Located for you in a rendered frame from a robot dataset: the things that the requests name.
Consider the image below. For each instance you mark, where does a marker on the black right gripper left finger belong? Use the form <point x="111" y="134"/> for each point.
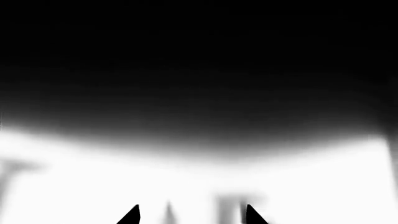
<point x="132" y="216"/>

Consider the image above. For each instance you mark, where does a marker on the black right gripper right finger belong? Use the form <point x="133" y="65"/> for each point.
<point x="252" y="216"/>

